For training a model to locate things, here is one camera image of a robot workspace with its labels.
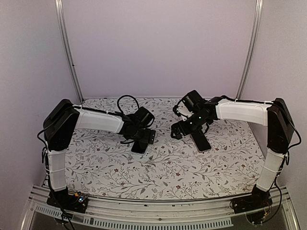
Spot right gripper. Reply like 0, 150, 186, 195
171, 112, 209, 140

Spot black purple phone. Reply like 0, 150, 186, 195
191, 130, 211, 152

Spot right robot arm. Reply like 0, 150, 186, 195
171, 91, 295, 209

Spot floral table mat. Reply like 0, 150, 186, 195
59, 98, 264, 200

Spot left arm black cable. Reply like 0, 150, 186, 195
117, 95, 141, 115

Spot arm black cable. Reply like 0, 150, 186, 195
285, 119, 302, 154
117, 95, 141, 115

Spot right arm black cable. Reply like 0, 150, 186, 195
285, 119, 302, 154

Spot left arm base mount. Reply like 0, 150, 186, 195
47, 191, 88, 214

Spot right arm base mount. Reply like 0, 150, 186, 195
230, 192, 272, 214

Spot right aluminium frame post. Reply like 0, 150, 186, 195
235, 0, 264, 101

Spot aluminium frame post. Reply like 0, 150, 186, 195
55, 0, 84, 102
235, 0, 264, 101

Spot front aluminium rail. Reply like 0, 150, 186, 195
21, 185, 301, 230

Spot left aluminium frame post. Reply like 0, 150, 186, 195
55, 0, 84, 102

